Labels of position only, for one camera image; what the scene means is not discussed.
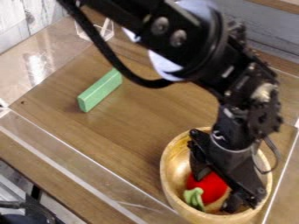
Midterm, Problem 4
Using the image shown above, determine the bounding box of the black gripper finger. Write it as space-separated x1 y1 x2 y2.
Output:
190 150 211 181
220 192 246 214

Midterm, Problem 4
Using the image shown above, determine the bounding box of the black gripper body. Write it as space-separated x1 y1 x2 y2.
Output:
187 129 267 209

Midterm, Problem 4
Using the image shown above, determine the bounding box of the round wooden bowl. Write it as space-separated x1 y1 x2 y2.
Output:
160 131 274 224

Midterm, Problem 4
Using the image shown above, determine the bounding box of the red plush strawberry toy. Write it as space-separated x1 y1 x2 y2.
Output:
183 171 229 212

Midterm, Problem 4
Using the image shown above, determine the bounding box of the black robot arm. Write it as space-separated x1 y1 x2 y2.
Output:
58 0 283 213

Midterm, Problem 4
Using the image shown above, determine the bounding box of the green rectangular block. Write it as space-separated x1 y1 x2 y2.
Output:
78 68 123 113

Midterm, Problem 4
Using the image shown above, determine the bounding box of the black metal stand base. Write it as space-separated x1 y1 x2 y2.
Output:
24 185 66 224

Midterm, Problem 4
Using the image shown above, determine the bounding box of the clear acrylic corner bracket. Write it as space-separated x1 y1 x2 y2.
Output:
75 18 115 41

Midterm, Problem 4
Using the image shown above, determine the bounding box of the black cable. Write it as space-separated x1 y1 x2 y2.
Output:
0 199 56 224

